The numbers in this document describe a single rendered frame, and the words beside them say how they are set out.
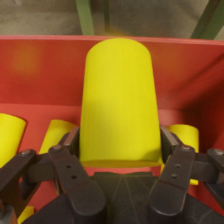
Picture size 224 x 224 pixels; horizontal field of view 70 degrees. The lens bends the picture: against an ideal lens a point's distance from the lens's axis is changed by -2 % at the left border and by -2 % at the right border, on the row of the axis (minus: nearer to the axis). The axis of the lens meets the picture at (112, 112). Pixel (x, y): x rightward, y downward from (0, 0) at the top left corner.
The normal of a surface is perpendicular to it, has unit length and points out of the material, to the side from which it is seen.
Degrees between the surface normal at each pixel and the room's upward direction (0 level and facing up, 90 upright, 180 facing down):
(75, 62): 90
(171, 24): 0
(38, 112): 0
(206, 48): 90
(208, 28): 90
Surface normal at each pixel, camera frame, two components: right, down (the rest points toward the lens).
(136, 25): -0.02, -0.39
